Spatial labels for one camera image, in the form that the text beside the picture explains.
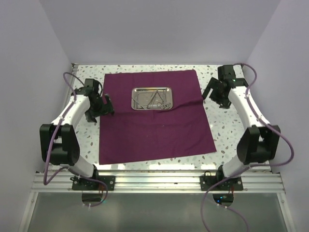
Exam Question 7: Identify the steel forceps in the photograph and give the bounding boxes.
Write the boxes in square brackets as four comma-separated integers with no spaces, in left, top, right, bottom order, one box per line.
[132,90,164,110]

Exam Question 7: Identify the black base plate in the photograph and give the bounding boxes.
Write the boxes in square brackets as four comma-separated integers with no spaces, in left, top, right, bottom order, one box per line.
[199,170,244,191]
[70,175,116,191]

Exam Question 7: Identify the steel instrument tray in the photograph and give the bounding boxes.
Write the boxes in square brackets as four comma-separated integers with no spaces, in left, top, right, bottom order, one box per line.
[131,87,173,111]

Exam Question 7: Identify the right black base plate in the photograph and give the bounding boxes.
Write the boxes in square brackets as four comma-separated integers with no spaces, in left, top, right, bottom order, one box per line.
[199,170,244,191]

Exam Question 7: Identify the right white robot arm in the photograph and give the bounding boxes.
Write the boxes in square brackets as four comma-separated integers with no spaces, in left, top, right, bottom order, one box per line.
[202,65,280,190]

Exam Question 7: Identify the steel surgical scissors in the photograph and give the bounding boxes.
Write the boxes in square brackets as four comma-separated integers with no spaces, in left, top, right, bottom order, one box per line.
[146,91,172,110]

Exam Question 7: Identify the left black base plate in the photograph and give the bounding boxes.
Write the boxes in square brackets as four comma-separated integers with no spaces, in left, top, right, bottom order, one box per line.
[70,175,116,191]

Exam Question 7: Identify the purple surgical cloth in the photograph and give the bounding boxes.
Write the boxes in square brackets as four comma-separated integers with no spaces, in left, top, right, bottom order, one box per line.
[99,70,216,165]

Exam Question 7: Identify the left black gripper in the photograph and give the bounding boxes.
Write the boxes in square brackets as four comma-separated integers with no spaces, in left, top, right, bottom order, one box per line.
[85,94,114,123]

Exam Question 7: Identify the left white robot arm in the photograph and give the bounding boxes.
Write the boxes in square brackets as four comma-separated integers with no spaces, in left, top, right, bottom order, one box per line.
[39,79,114,190]

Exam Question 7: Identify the aluminium mounting rail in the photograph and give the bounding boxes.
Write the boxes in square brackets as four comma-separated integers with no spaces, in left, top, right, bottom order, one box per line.
[30,170,285,193]

